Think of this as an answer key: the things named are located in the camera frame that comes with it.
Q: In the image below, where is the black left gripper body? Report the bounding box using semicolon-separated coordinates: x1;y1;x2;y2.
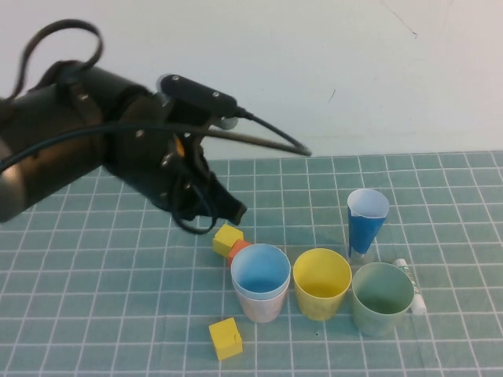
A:
156;134;222;220

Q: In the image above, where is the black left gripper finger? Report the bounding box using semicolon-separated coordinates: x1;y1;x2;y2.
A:
209;175;248;218
203;195;244;236

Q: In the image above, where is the blue plastic cup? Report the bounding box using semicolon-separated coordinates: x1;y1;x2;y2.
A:
230;243;292;302

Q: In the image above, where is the yellow plastic cup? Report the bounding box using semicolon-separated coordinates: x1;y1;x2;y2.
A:
292;247;352;322

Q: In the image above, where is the green plastic cup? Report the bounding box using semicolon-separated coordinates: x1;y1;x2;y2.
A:
351;262;415;339

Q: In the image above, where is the yellow cube block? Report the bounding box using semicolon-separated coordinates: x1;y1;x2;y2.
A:
208;317;244;361
212;223;244;258

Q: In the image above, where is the orange cube block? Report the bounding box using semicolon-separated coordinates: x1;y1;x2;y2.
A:
227;239;253;269

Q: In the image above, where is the blue paper cone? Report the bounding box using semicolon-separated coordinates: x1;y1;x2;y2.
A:
347;188;391;257

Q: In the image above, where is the small clear glass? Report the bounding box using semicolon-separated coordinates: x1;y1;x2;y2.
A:
347;243;375;265

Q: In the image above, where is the green checked tablecloth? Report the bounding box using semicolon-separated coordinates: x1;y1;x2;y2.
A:
0;151;503;377

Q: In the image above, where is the white green glue stick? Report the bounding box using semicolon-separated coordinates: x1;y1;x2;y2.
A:
394;258;428;315

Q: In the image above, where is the thin black cable loop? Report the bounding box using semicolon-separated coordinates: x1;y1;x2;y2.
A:
172;172;222;236

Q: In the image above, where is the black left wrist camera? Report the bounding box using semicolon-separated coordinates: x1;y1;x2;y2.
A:
156;73;239;131

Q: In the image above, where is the dark cable loop on arm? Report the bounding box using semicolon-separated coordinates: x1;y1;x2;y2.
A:
9;18;105;99

